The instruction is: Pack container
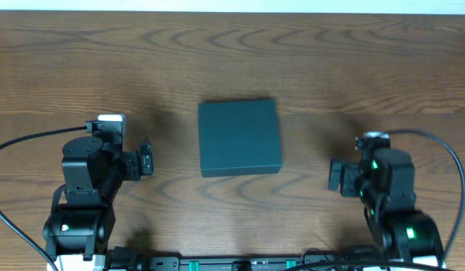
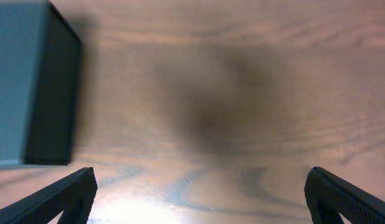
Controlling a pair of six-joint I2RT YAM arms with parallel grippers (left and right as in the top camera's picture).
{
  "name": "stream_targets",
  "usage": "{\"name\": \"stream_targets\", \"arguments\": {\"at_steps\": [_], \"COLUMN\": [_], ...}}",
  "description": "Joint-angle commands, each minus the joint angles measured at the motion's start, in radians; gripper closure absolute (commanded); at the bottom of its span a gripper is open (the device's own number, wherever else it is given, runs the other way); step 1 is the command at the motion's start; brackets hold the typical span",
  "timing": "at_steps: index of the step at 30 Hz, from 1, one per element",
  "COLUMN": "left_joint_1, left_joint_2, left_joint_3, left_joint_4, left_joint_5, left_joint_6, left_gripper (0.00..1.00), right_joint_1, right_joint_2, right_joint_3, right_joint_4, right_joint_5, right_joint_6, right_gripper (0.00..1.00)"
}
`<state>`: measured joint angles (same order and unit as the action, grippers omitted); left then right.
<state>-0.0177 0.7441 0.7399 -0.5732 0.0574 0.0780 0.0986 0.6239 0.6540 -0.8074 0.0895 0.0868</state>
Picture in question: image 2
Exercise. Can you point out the dark green box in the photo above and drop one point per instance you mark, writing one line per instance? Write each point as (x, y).
(40, 60)

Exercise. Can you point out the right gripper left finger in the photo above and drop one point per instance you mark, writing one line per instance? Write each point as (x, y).
(71, 197)

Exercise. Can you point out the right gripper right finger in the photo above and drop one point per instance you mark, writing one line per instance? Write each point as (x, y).
(330, 197)

